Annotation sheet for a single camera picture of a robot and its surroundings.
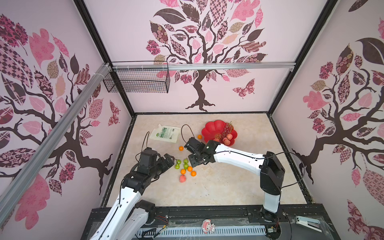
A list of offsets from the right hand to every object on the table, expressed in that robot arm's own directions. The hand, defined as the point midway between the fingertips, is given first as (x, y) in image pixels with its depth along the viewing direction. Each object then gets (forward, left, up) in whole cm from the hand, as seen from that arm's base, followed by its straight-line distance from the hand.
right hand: (194, 158), depth 83 cm
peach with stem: (+18, -21, -8) cm, 29 cm away
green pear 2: (-1, +5, -9) cm, 11 cm away
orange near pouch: (+21, -4, -9) cm, 23 cm away
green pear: (-1, +11, -9) cm, 14 cm away
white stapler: (-31, -57, -9) cm, 66 cm away
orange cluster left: (-4, +7, -9) cm, 12 cm away
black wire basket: (+47, +34, +24) cm, 63 cm away
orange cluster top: (-3, +3, -9) cm, 10 cm away
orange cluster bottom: (-5, 0, -10) cm, 11 cm away
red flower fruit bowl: (+30, -16, -10) cm, 36 cm away
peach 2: (+14, -22, -6) cm, 27 cm away
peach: (+19, -25, -7) cm, 32 cm away
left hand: (-5, +13, +4) cm, 14 cm away
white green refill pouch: (+25, +19, -10) cm, 33 cm away
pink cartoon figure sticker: (-32, -6, -7) cm, 33 cm away
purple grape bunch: (+25, -24, -6) cm, 35 cm away
